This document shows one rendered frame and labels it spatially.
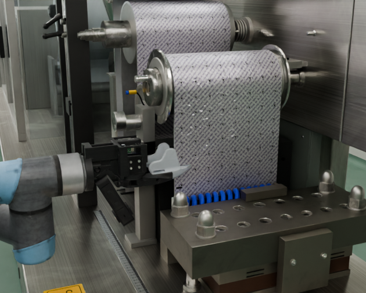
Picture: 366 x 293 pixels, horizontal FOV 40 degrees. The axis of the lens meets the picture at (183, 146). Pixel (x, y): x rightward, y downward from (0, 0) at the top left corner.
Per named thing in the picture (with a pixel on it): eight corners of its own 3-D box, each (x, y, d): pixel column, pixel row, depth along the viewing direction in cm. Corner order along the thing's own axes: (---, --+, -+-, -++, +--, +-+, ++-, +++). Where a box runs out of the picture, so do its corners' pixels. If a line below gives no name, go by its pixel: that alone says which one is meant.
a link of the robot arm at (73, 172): (64, 202, 90) (57, 186, 97) (89, 198, 92) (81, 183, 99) (61, 161, 88) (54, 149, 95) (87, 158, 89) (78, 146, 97)
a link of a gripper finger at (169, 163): (196, 147, 97) (150, 152, 94) (196, 176, 99) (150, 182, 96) (190, 143, 100) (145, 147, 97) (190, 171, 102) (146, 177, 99)
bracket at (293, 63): (271, 65, 112) (272, 57, 112) (294, 64, 114) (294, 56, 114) (284, 68, 108) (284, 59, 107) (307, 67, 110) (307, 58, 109)
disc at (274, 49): (251, 106, 119) (254, 42, 115) (254, 106, 119) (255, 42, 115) (287, 119, 105) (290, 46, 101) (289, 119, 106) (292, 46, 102)
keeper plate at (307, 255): (275, 291, 92) (279, 236, 89) (321, 280, 96) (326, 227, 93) (283, 298, 90) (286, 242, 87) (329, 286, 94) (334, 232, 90)
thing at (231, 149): (173, 203, 103) (173, 113, 98) (274, 187, 111) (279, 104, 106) (175, 204, 102) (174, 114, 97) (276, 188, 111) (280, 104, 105)
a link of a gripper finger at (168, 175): (175, 174, 96) (129, 180, 93) (175, 182, 96) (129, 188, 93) (167, 166, 100) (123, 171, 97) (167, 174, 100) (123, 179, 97)
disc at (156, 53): (146, 115, 110) (144, 46, 106) (149, 115, 110) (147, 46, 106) (170, 131, 96) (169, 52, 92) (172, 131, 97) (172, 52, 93)
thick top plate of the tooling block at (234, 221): (160, 239, 99) (160, 210, 97) (330, 208, 113) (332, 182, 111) (192, 279, 85) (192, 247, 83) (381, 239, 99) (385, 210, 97)
